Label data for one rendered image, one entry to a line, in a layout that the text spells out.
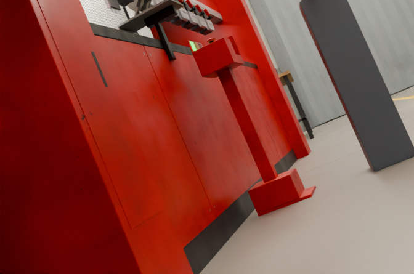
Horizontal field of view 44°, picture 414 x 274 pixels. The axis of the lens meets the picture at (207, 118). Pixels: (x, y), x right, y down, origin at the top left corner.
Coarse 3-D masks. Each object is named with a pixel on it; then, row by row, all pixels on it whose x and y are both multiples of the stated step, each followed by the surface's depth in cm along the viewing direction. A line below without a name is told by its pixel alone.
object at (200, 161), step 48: (144, 48) 198; (144, 96) 178; (192, 96) 229; (144, 144) 162; (192, 144) 203; (240, 144) 272; (288, 144) 411; (192, 192) 182; (240, 192) 236; (192, 240) 166
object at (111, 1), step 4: (104, 0) 224; (108, 0) 223; (112, 0) 227; (116, 0) 232; (108, 4) 223; (112, 4) 225; (116, 4) 230; (108, 8) 224; (112, 8) 225; (116, 8) 228; (120, 8) 232; (116, 12) 228; (120, 12) 233
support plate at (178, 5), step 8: (168, 0) 211; (152, 8) 213; (160, 8) 217; (176, 8) 226; (136, 16) 215; (144, 16) 218; (120, 24) 218; (128, 24) 220; (136, 24) 225; (144, 24) 230
